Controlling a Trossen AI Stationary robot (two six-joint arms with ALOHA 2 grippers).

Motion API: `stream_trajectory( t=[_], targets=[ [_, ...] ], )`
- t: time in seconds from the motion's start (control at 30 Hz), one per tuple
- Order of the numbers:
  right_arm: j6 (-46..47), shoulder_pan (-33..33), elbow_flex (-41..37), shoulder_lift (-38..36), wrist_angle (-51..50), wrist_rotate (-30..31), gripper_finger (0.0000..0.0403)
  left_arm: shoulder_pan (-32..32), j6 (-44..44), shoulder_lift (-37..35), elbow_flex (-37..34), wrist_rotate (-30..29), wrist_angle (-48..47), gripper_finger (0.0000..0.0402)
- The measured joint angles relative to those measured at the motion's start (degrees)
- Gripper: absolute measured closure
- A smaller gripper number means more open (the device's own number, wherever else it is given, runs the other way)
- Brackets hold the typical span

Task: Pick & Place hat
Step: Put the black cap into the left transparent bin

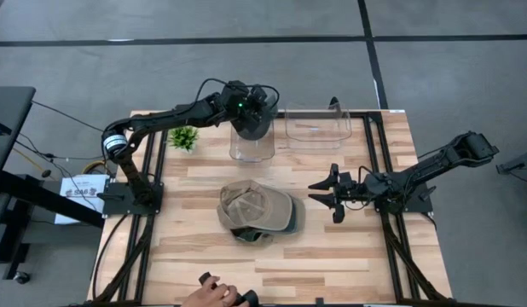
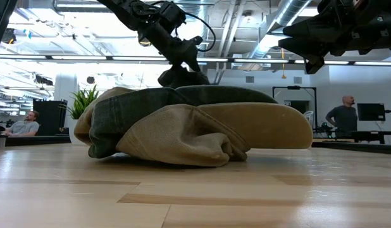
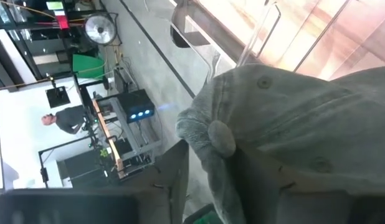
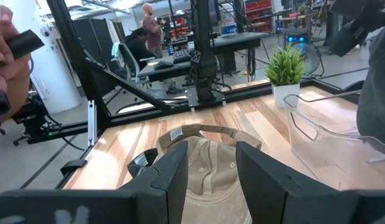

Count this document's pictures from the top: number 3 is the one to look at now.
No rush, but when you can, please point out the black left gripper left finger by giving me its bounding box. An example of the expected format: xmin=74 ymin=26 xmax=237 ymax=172
xmin=0 ymin=139 xmax=189 ymax=224

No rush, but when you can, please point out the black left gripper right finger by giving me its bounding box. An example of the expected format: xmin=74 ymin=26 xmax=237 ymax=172
xmin=237 ymin=151 xmax=385 ymax=224

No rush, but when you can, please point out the dark green cap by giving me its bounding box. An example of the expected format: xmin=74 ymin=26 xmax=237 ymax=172
xmin=175 ymin=63 xmax=385 ymax=224

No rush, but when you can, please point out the wooden background workstation table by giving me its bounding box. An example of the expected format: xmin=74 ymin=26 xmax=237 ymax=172
xmin=91 ymin=95 xmax=164 ymax=181

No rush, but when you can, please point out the person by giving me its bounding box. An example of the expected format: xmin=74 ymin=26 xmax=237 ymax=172
xmin=40 ymin=105 xmax=88 ymax=136

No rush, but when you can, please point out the black computer tower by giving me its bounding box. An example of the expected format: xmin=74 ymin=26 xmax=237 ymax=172
xmin=116 ymin=89 xmax=156 ymax=124

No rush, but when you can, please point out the green board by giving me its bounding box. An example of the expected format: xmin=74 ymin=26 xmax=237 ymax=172
xmin=72 ymin=54 xmax=106 ymax=79

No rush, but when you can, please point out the narrow clear plastic bin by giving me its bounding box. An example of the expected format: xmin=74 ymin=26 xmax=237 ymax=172
xmin=192 ymin=46 xmax=243 ymax=86

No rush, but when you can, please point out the round floor fan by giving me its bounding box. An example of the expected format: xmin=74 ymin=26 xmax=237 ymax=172
xmin=84 ymin=12 xmax=118 ymax=46

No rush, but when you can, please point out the red box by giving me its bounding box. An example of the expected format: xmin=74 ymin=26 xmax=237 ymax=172
xmin=55 ymin=14 xmax=70 ymax=30

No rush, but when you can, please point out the black background rig frame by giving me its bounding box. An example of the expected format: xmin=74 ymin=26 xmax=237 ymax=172
xmin=37 ymin=133 xmax=100 ymax=189

